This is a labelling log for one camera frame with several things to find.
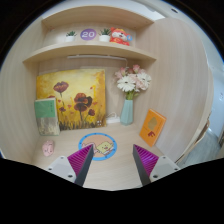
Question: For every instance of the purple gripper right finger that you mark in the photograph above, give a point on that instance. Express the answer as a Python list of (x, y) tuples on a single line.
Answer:
[(152, 167)]

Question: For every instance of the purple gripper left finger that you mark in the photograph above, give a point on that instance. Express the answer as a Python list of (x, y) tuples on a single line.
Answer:
[(73, 168)]

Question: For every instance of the round blue cartoon mouse pad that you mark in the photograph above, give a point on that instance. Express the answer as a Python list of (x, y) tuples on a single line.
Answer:
[(104, 146)]

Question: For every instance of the pink pig-shaped mouse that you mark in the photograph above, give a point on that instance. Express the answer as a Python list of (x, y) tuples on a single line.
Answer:
[(48, 148)]

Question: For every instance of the orange book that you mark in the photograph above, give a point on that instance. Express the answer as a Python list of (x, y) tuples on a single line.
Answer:
[(152, 127)]

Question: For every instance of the teal vase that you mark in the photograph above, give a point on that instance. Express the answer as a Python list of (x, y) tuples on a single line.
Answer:
[(126, 117)]

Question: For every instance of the white power strip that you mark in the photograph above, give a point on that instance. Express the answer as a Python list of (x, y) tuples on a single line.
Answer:
[(112, 118)]

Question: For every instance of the green book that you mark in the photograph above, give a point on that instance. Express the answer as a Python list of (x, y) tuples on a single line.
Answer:
[(46, 117)]

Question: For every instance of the yellow poppy flower painting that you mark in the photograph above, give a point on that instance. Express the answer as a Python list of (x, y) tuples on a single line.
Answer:
[(80, 97)]

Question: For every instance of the pink and white flower bouquet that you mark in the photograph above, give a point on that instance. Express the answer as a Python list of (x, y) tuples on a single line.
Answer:
[(132, 80)]

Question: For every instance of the small potted plant left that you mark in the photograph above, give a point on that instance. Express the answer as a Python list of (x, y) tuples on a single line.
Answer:
[(70, 36)]

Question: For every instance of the small potted plant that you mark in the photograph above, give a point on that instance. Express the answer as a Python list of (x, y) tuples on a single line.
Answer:
[(70, 36), (104, 35)]

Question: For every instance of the small potted plant right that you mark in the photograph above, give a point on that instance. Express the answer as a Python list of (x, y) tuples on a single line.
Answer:
[(104, 35)]

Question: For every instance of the purple round number sign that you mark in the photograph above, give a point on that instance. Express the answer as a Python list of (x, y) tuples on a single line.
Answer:
[(88, 34)]

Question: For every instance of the red plush toy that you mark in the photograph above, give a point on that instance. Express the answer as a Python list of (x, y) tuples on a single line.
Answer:
[(119, 36)]

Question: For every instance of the wooden wall shelf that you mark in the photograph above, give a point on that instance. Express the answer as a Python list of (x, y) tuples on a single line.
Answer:
[(99, 14)]

